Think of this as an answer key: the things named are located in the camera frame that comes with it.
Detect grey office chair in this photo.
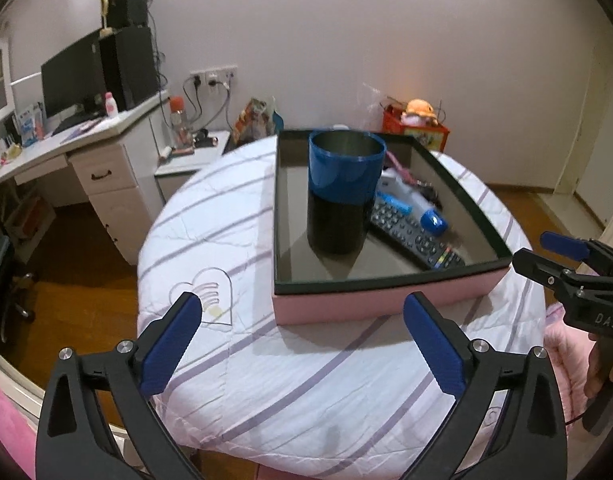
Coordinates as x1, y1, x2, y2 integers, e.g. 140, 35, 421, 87
0, 210, 37, 341

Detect black computer monitor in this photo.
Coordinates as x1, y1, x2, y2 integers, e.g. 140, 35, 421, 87
40, 30, 103, 121

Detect person's right hand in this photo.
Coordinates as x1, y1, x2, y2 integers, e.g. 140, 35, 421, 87
583, 334, 607, 397

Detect blue and black metal cup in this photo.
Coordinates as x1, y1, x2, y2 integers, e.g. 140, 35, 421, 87
307, 130, 387, 256

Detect white tube with blue cap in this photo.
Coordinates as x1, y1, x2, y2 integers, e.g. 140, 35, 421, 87
379, 172, 448, 235

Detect white bed frame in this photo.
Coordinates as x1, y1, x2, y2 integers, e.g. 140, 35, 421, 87
0, 340, 52, 401

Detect black keyboard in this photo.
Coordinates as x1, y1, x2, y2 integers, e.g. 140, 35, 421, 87
51, 112, 104, 136

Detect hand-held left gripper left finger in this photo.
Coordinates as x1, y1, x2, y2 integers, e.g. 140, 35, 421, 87
35, 291, 203, 480

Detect white nightstand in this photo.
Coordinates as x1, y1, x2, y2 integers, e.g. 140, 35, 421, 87
154, 130, 232, 206

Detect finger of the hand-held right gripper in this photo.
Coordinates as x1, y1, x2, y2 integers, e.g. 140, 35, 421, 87
540, 231, 613, 278
512, 247, 594, 306

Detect pink tray box dark rim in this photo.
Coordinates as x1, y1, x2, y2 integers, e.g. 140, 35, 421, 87
272, 129, 513, 328

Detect black computer tower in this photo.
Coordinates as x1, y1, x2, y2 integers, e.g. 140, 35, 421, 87
99, 26, 160, 111

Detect pink blanket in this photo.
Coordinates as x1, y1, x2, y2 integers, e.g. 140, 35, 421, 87
543, 305, 594, 411

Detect clear plastic bag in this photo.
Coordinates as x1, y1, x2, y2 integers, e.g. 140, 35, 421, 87
359, 82, 387, 111

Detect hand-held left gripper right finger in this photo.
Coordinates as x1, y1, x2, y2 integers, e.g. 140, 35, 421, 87
403, 291, 569, 480

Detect black power cables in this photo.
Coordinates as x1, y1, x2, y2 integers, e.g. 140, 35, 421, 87
184, 75, 233, 128

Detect clear bottle with red cap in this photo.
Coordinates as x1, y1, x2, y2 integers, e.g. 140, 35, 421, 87
169, 96, 187, 148

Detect white desk with drawers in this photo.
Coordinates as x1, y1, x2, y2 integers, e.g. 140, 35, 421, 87
0, 89, 170, 266

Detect black remote control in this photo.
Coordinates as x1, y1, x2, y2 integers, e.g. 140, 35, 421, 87
370, 197, 466, 271

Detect colourful snack bag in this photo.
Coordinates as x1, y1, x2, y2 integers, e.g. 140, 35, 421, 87
231, 97, 282, 143

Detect red basket with plush toy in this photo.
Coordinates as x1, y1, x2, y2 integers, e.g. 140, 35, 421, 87
383, 110, 451, 151

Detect blue and white box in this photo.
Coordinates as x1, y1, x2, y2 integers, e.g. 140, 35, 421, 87
14, 105, 44, 143

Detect orange plush toy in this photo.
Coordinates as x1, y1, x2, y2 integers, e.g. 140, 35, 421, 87
401, 99, 441, 126

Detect black speaker box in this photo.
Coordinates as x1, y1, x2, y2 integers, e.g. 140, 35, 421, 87
108, 0, 148, 30

